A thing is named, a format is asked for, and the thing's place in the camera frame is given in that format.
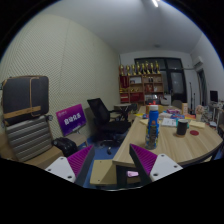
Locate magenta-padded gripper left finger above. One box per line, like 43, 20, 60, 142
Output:
44, 144, 96, 188

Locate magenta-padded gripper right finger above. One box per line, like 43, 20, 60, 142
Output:
129, 143, 184, 187

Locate blue drink bottle white cap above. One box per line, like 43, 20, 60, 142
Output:
144, 104, 160, 151

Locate black bag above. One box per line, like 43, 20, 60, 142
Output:
51, 137, 79, 158

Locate purple sign board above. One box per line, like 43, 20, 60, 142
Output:
55, 103, 88, 137

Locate white book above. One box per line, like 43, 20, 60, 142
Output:
160, 117, 178, 128

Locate black office chair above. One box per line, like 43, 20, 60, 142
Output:
87, 97, 133, 148

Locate black mug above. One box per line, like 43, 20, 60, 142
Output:
176, 119, 190, 137

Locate yellow gift box red ribbon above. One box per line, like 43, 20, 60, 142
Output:
145, 104, 169, 114

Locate yellow envelope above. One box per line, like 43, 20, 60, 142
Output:
189, 119, 207, 129

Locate orange standing box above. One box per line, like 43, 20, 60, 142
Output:
181, 102, 189, 116

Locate wooden shelf unit with trophies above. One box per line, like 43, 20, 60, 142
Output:
118, 61, 165, 105

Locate pink flowers in white pot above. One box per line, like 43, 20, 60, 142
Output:
195, 104, 205, 123

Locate black computer monitor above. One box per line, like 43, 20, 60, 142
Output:
209, 90, 219, 104

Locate white wall air conditioner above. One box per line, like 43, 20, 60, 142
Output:
193, 55, 204, 68

